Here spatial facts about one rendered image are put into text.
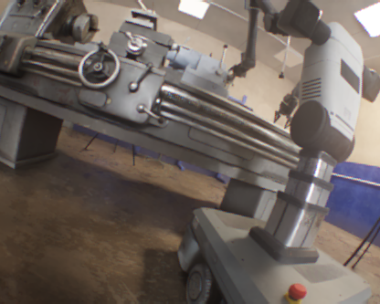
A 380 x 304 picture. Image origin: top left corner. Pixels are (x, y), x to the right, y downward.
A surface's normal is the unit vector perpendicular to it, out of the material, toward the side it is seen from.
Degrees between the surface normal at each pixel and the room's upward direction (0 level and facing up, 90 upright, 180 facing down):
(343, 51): 90
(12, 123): 90
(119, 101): 90
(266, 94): 90
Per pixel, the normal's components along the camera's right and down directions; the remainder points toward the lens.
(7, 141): 0.21, 0.09
